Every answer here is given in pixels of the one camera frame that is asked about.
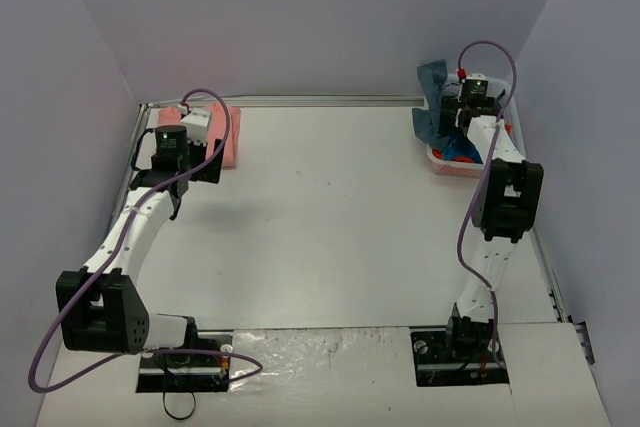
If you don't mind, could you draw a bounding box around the orange t shirt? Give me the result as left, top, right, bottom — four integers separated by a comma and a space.
430, 121, 514, 166

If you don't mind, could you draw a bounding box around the grey t shirt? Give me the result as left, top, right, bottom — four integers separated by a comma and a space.
412, 59, 449, 151

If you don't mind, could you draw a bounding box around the folded pink t shirt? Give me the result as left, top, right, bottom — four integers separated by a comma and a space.
157, 102, 242, 171

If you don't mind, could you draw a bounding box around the teal blue t shirt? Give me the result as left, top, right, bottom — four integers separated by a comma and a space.
439, 134, 484, 164

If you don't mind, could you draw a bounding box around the white plastic laundry basket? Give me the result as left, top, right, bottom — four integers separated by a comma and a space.
426, 73, 525, 178

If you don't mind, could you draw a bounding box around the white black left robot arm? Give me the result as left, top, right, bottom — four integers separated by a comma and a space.
55, 125, 224, 365

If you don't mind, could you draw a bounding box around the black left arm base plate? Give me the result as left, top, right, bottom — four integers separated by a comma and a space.
135, 353, 230, 394

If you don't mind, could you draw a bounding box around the thin black cable loop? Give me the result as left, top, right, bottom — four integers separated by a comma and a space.
160, 389, 197, 422

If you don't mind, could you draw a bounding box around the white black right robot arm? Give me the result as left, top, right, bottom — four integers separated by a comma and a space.
442, 74, 544, 361

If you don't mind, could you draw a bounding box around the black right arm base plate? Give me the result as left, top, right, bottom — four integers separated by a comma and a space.
410, 327, 509, 388

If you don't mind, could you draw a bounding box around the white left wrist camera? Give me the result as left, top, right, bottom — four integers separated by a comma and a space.
179, 106, 212, 146

